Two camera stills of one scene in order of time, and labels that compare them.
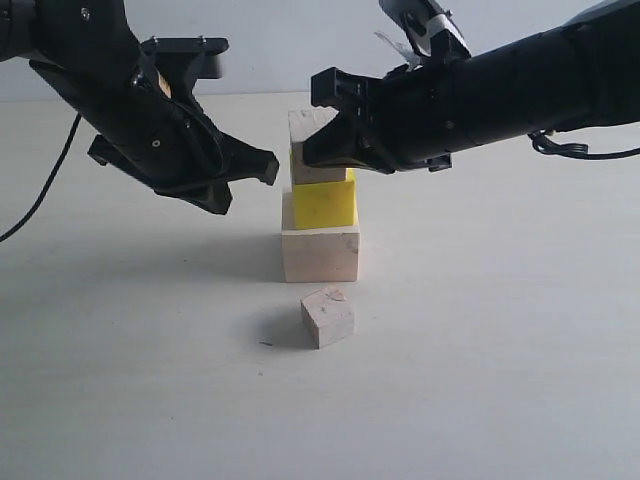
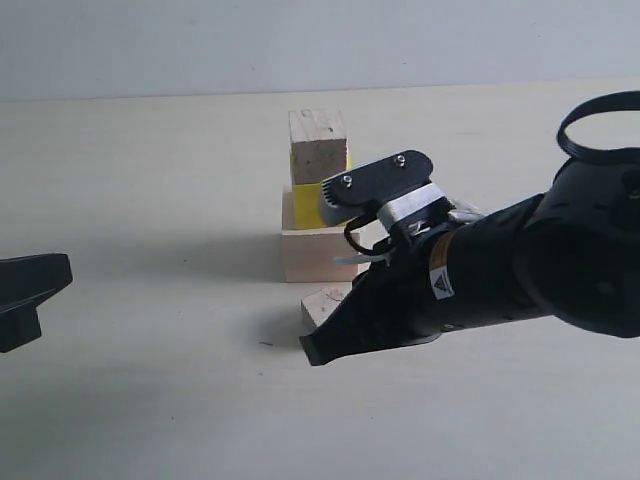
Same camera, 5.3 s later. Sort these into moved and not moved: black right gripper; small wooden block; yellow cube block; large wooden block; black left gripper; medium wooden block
Moved: black right gripper; black left gripper
Not moved: yellow cube block; medium wooden block; large wooden block; small wooden block
